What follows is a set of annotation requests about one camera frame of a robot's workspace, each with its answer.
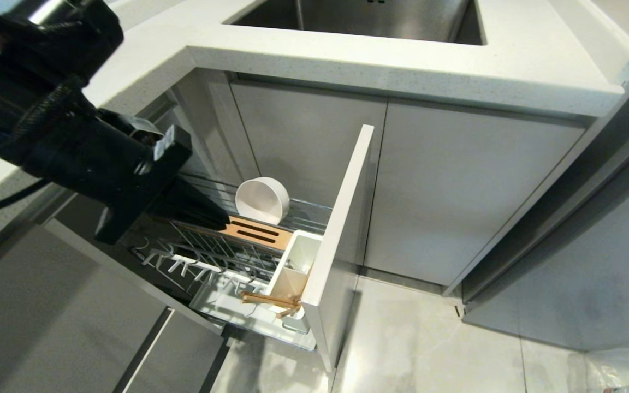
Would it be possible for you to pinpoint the wooden slotted knife holder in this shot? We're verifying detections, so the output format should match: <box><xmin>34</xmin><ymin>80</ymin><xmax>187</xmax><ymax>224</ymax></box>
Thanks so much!
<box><xmin>175</xmin><ymin>215</ymin><xmax>294</xmax><ymax>251</ymax></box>

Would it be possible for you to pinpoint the small grey drawer front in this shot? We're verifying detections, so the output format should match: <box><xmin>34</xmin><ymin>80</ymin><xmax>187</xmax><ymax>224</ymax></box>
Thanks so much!
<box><xmin>122</xmin><ymin>308</ymin><xmax>227</xmax><ymax>393</ymax></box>

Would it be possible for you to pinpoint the white drip tray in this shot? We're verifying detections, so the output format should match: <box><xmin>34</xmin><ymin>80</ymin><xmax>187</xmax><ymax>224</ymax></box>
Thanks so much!
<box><xmin>188</xmin><ymin>279</ymin><xmax>318</xmax><ymax>351</ymax></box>

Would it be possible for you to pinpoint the large grey drawer front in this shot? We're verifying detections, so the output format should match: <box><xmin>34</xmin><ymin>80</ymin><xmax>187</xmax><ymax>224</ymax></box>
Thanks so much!
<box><xmin>0</xmin><ymin>223</ymin><xmax>174</xmax><ymax>393</ymax></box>

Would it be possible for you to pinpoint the narrow grey cabinet door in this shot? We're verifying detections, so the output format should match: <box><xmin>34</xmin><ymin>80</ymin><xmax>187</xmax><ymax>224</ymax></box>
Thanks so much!
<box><xmin>230</xmin><ymin>81</ymin><xmax>388</xmax><ymax>264</ymax></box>

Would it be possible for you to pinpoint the clear plastic bag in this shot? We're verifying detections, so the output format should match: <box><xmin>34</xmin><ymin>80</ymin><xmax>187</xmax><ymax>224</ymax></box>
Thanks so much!
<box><xmin>568</xmin><ymin>348</ymin><xmax>629</xmax><ymax>393</ymax></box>

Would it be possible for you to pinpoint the black cable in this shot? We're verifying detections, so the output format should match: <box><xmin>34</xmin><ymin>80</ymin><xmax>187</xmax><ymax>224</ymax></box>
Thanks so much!
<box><xmin>0</xmin><ymin>178</ymin><xmax>53</xmax><ymax>219</ymax></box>

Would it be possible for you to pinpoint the white plate peg rack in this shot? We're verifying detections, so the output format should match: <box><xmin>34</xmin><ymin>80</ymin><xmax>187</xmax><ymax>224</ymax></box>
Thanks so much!
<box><xmin>139</xmin><ymin>241</ymin><xmax>272</xmax><ymax>291</ymax></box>

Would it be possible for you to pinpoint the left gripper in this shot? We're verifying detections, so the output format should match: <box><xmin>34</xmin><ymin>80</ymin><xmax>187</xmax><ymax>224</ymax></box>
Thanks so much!
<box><xmin>72</xmin><ymin>124</ymin><xmax>232</xmax><ymax>245</ymax></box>

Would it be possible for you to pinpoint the stainless steel sink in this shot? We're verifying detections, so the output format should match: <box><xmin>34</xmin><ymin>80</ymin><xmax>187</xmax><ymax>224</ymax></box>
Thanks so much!
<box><xmin>222</xmin><ymin>0</ymin><xmax>485</xmax><ymax>46</ymax></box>

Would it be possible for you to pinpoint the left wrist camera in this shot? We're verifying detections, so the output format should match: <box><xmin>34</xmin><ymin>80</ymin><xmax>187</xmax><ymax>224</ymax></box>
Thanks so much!
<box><xmin>128</xmin><ymin>116</ymin><xmax>176</xmax><ymax>162</ymax></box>

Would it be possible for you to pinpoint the white bowl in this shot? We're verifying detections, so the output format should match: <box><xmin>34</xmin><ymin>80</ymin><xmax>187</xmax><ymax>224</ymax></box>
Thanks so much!
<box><xmin>235</xmin><ymin>176</ymin><xmax>291</xmax><ymax>226</ymax></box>

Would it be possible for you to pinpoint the white utensil holder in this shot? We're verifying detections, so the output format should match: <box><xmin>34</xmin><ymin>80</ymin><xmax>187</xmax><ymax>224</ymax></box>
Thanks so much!
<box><xmin>266</xmin><ymin>230</ymin><xmax>324</xmax><ymax>334</ymax></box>

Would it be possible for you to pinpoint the wide grey cabinet door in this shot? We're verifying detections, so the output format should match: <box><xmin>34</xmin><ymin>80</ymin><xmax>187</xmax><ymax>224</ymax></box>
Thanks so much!
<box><xmin>363</xmin><ymin>100</ymin><xmax>589</xmax><ymax>288</ymax></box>

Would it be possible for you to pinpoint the white pull-out drawer front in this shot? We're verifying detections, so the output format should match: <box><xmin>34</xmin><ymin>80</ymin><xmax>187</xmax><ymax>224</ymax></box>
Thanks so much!
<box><xmin>300</xmin><ymin>124</ymin><xmax>376</xmax><ymax>374</ymax></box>

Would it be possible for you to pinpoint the tall grey appliance door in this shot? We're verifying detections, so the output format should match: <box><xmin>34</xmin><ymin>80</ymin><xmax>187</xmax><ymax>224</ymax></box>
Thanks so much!
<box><xmin>459</xmin><ymin>52</ymin><xmax>629</xmax><ymax>353</ymax></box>

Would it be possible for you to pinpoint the chrome wire dish rack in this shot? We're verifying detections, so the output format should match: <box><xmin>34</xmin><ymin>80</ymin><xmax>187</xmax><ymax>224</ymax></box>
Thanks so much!
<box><xmin>129</xmin><ymin>171</ymin><xmax>333</xmax><ymax>351</ymax></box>

